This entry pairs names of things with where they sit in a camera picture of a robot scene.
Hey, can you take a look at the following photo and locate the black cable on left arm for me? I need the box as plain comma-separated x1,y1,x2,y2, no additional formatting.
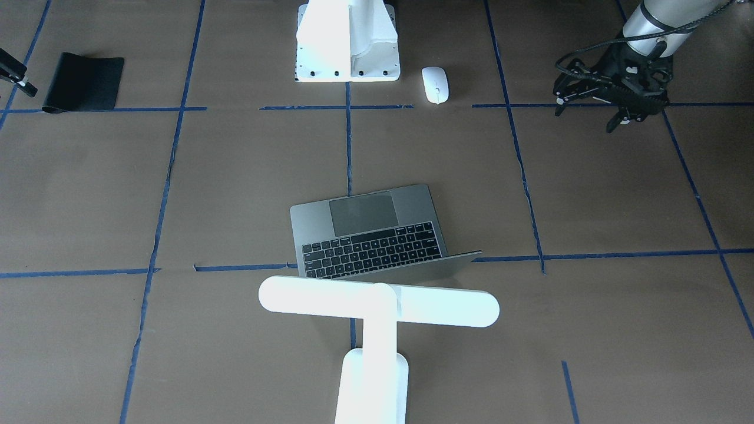
554,0,737,80

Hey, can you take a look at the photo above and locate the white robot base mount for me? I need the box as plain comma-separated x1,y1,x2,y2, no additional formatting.
295,1,401,83

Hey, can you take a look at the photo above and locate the grey laptop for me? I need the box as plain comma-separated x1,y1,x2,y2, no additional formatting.
290,184,481,284

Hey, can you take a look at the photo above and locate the brown paper table cover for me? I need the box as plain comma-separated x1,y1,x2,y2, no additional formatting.
2,1,752,423

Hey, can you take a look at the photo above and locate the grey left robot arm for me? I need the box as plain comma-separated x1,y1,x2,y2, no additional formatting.
553,1,732,133

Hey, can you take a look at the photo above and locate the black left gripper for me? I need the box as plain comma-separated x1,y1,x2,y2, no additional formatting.
553,38,673,134

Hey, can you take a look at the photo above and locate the white computer mouse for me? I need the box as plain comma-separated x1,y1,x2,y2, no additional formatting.
422,67,449,105

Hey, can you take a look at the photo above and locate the black mouse pad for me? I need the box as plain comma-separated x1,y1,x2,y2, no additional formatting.
41,52,125,114

